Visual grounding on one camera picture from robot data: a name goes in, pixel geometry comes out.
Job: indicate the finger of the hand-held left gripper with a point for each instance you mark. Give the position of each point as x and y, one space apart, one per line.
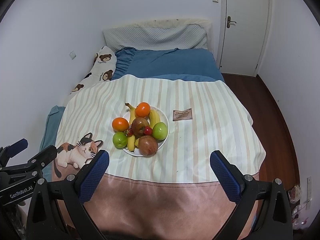
17 146
45 156

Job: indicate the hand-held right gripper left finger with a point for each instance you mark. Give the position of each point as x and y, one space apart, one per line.
96 172

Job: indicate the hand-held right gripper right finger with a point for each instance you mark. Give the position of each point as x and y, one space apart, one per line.
225 175

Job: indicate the green apple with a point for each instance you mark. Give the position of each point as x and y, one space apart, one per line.
160 130
119 140

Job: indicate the orange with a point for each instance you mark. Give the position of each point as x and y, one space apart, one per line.
143 109
120 124

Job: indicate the red brown apple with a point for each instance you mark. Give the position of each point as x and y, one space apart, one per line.
148 146
138 126

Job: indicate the banana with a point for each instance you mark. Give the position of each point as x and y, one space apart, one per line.
154 118
131 120

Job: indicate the white plate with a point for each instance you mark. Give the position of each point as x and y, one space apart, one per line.
163 117

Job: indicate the teal cushion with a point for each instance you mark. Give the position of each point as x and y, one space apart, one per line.
51 127

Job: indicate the striped cat print blanket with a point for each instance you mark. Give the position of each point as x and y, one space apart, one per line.
200 142

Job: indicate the clear plastic bag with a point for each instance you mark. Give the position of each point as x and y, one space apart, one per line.
295 195

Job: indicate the bear print pillow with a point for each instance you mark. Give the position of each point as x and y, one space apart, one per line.
102 65

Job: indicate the blue duvet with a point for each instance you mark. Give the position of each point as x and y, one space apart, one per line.
175 62

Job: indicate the white door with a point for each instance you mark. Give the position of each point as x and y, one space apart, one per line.
245 42

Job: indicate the grey quilted pillow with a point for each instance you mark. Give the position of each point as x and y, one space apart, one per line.
155 37

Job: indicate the white wall socket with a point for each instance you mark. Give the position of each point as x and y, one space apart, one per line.
309 182
72 54

